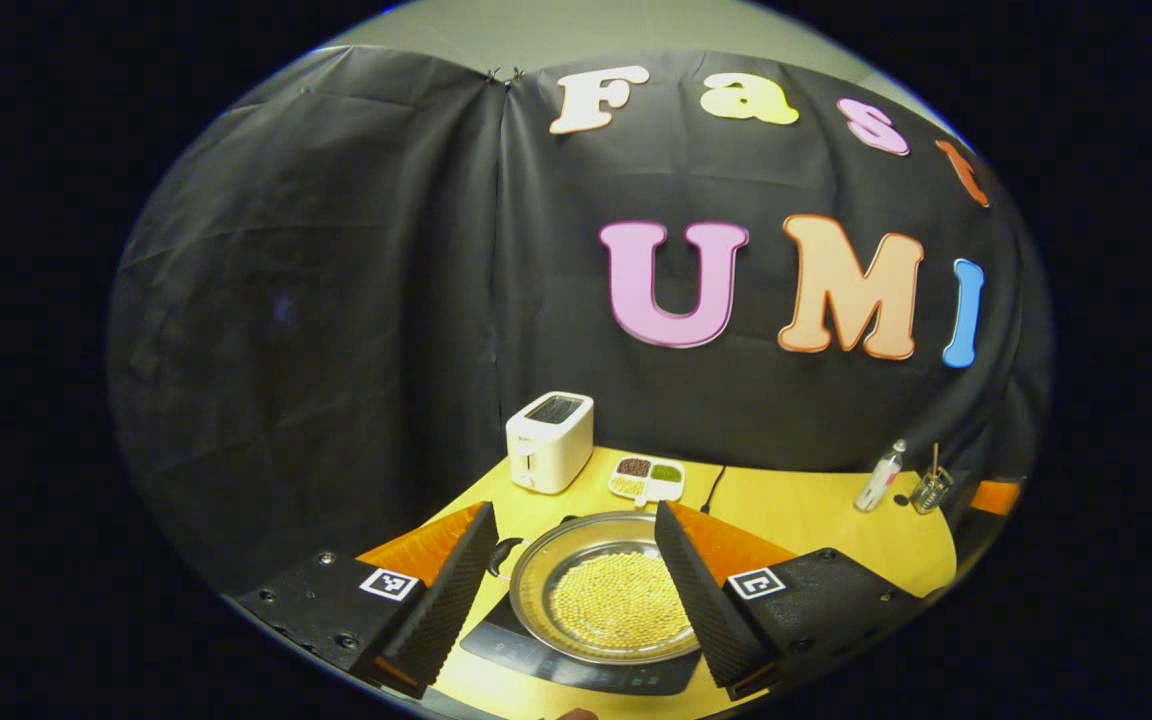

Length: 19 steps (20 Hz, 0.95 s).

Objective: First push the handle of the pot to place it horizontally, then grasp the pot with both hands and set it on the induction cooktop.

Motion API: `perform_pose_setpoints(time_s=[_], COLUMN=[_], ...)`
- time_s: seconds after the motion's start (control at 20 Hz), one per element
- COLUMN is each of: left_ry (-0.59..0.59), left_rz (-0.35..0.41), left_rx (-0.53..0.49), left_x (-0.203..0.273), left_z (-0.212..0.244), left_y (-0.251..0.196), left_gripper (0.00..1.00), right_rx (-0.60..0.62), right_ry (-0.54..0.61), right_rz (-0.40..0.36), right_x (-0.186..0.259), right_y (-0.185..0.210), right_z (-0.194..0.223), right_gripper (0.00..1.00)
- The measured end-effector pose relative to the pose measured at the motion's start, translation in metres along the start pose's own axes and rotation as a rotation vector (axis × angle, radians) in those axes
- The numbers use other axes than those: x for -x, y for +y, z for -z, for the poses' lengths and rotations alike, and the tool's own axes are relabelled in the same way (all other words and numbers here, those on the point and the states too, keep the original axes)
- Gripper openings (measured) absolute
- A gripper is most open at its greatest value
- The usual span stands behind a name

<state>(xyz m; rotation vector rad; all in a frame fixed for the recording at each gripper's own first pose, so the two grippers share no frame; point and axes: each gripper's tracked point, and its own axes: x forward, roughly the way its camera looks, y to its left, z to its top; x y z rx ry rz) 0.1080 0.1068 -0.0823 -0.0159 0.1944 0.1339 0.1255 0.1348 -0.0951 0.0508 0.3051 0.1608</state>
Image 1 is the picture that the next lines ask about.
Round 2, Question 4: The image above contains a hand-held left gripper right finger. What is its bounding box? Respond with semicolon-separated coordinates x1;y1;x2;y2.
653;500;922;701

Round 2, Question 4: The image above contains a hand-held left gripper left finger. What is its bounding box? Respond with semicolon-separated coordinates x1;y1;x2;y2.
236;500;500;699

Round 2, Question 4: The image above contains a pile of yellow soybeans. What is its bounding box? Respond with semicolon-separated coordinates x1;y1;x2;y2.
548;552;692;649

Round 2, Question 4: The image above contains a steel pot with black handles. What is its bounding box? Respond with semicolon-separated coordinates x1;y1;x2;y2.
488;510;702;666

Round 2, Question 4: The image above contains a black induction cooktop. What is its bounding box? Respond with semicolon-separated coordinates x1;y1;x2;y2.
459;590;702;698

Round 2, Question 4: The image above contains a glass holder with wooden stick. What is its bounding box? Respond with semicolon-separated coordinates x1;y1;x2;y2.
910;443;955;516

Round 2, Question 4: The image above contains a clear plastic bottle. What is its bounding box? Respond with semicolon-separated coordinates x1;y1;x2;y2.
854;439;908;513

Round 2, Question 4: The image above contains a white divided plate of beans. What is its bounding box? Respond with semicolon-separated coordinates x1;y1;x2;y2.
608;455;686;507

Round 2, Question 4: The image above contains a white toaster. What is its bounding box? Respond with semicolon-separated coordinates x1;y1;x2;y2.
505;391;595;495

